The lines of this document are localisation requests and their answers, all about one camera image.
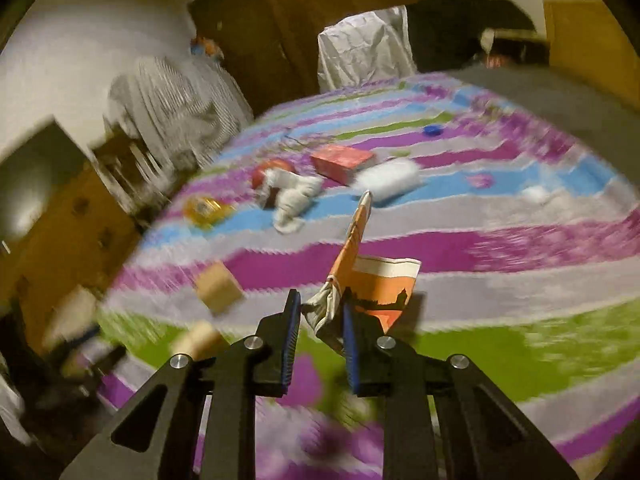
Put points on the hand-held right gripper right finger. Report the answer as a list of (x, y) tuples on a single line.
[(350, 350)]

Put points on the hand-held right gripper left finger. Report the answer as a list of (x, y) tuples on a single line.
[(291, 340)]

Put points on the orange paper bag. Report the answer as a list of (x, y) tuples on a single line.
[(385, 285)]

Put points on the tan sponge block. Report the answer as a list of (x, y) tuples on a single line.
[(217, 287)]

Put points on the cream sponge block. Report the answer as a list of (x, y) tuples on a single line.
[(197, 342)]

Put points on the striped floral bedsheet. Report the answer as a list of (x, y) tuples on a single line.
[(450, 250)]

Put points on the crumpled white tissue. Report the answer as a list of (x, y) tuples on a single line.
[(295, 195)]

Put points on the wooden dresser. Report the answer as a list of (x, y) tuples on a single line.
[(65, 225)]

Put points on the yellow orange packet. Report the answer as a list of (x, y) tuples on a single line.
[(202, 210)]

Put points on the red round ball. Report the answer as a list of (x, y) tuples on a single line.
[(272, 167)]

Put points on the white bubble wrap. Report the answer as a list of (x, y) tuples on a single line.
[(387, 180)]

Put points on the small red box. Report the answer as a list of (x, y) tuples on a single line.
[(340, 160)]

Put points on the dark monitor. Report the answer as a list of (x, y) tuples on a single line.
[(35, 180)]

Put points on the white routers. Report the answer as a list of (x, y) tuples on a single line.
[(137, 160)]

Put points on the blue bottle cap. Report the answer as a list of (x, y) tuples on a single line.
[(432, 130)]

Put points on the white bottle cap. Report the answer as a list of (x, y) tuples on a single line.
[(535, 193)]

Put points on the dark wooden door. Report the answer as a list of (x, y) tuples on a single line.
[(235, 50)]

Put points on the chair under white plastic cover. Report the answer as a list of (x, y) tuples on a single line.
[(360, 50)]

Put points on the hanging colourful bags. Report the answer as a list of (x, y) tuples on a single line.
[(207, 47)]

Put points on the grey blanket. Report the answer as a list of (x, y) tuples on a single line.
[(550, 95)]

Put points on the pink floral bag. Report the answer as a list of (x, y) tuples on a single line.
[(497, 60)]

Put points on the dark wooden wardrobe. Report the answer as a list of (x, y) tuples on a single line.
[(300, 10)]

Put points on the black cloth heap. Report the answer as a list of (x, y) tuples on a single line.
[(450, 30)]

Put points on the wooden headboard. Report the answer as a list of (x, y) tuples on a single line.
[(585, 40)]

